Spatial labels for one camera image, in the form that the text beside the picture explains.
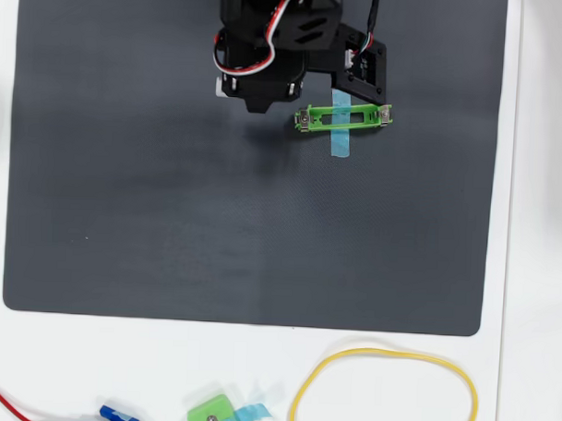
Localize blue connector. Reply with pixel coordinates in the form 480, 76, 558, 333
73, 403, 142, 421

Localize yellow rubber band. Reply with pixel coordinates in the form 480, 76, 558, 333
289, 344, 482, 421

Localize blue tape on green block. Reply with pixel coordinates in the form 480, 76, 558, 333
210, 401, 276, 421

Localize green block with screw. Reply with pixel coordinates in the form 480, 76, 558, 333
186, 393, 238, 421

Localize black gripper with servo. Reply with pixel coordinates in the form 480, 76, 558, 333
212, 26, 310, 117

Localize red white black servo cable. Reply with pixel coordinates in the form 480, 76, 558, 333
212, 0, 305, 78

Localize red wire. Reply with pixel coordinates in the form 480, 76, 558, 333
0, 374, 39, 421

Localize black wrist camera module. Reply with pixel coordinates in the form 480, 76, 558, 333
305, 20, 390, 108

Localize green battery holder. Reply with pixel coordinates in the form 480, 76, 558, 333
292, 99, 396, 138

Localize dark grey mat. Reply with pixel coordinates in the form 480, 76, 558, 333
0, 0, 510, 339

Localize multicolour camera cable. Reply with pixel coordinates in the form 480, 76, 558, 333
356, 0, 382, 64

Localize blue tape strip on holder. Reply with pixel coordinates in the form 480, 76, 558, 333
329, 88, 354, 160

